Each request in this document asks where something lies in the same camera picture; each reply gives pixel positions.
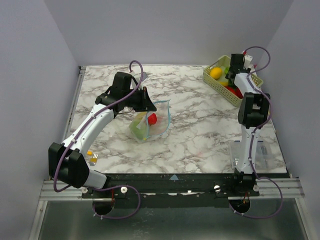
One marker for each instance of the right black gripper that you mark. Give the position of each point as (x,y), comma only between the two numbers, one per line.
(230,75)

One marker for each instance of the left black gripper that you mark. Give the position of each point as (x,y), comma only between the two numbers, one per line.
(146,104)

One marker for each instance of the yellow red mango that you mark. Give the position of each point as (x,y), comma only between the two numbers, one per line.
(141,115)

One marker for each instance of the red apple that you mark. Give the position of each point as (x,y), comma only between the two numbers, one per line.
(152,119)

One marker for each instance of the clear zip top bag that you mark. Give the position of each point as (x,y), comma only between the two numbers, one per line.
(162,125)

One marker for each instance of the green white cabbage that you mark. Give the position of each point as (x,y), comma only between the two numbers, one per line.
(139,128)

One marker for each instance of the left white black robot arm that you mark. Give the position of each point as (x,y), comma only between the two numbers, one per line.
(66,160)

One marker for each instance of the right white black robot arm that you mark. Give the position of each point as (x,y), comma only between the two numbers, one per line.
(252,115)

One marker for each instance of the green lettuce leaf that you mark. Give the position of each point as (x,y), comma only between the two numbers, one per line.
(226,70)

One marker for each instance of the yellow banana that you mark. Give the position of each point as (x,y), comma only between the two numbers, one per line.
(224,83)

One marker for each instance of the yellow lemon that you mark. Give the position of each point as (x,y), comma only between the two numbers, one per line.
(216,73)

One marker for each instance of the red chili pepper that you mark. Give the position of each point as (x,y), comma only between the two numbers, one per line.
(235,91)

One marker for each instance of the green plastic basket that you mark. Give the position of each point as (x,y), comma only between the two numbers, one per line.
(220,85)

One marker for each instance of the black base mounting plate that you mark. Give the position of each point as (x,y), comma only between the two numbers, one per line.
(169,190)

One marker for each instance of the clear plastic box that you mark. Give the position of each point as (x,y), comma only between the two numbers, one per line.
(263,157)

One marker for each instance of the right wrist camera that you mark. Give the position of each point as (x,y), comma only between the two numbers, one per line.
(247,61)

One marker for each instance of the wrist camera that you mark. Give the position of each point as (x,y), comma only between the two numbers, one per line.
(247,61)
(140,77)

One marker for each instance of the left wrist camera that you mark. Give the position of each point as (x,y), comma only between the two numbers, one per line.
(140,77)

